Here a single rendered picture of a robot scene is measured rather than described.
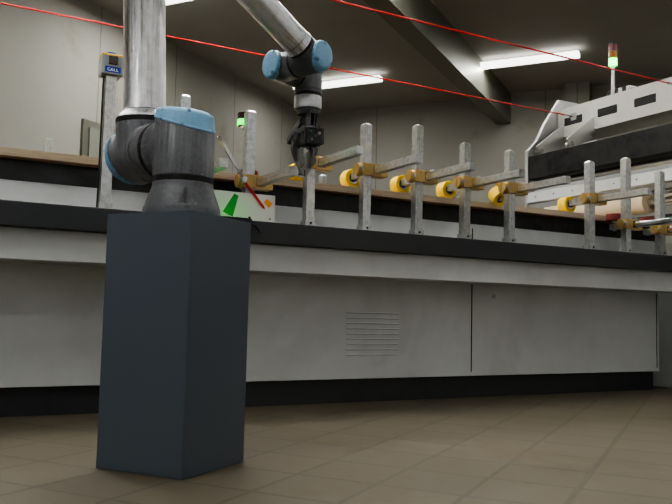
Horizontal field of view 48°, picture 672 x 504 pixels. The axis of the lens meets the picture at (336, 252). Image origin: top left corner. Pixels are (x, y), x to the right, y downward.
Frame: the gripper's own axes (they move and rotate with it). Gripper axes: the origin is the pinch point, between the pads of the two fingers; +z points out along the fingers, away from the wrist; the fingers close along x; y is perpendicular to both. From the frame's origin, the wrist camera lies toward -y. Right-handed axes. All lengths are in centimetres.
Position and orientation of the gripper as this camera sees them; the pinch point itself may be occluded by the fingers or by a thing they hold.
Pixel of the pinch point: (303, 173)
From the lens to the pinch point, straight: 249.7
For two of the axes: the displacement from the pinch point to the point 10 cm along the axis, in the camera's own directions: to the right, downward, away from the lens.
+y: 4.8, -0.6, -8.7
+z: -0.2, 10.0, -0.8
